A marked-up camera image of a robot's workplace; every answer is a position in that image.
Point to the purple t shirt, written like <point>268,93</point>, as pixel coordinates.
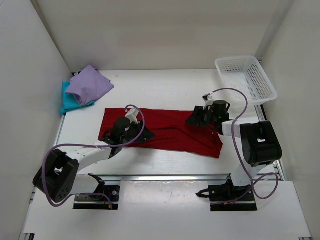
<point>89,85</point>

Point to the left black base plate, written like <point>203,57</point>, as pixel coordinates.
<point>111,189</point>

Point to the white plastic basket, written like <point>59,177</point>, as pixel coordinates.
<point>246,74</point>

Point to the red t shirt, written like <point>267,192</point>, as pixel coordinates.
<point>173,134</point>

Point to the teal t shirt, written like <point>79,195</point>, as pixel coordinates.
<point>69,102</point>

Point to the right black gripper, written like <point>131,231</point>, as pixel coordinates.
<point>197,118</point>

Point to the aluminium rail front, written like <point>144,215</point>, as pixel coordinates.
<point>166,178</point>

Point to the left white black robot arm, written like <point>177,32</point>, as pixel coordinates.
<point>59,177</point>

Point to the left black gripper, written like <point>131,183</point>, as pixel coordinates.
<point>146,135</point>

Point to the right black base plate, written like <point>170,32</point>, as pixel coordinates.
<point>232,203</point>

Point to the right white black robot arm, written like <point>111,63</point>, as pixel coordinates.
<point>260,148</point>

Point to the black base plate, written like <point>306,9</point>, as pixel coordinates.
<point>232,203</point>
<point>111,189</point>

